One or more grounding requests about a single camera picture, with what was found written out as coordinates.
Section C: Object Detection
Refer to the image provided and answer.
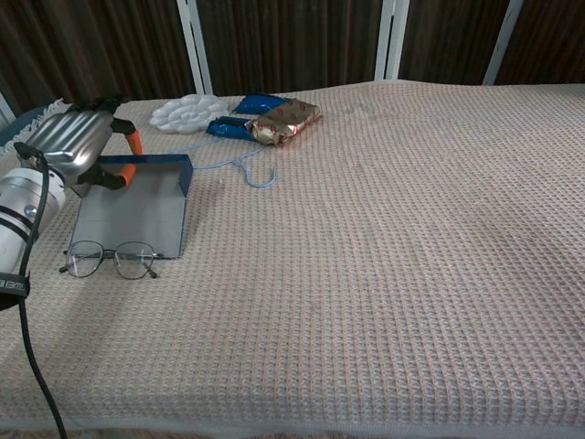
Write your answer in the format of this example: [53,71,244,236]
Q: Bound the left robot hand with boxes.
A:
[13,94,143,198]

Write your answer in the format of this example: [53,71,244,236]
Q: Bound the blue glasses case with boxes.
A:
[68,154,193,262]

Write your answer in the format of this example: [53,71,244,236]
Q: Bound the thin-framed eyeglasses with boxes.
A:
[58,241,164,280]

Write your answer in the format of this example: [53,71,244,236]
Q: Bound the teal padded table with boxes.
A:
[0,105,60,147]

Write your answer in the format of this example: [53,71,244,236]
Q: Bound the white flower paint palette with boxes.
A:
[149,93,230,136]

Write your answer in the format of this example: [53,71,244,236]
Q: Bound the blue snack packet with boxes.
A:
[231,93,290,115]
[205,116,255,142]

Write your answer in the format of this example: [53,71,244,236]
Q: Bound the gold red printed packet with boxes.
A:
[244,96,323,148]

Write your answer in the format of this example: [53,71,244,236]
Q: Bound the beige waffle weave cloth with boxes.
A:
[0,80,585,434]

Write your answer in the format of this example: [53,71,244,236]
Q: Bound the white screen frame post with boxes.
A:
[0,91,17,124]
[374,0,410,82]
[483,0,525,87]
[175,0,215,95]

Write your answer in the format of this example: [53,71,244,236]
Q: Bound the light blue wire hanger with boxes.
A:
[166,135,279,189]

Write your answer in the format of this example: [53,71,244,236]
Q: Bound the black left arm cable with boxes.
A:
[13,142,69,439]

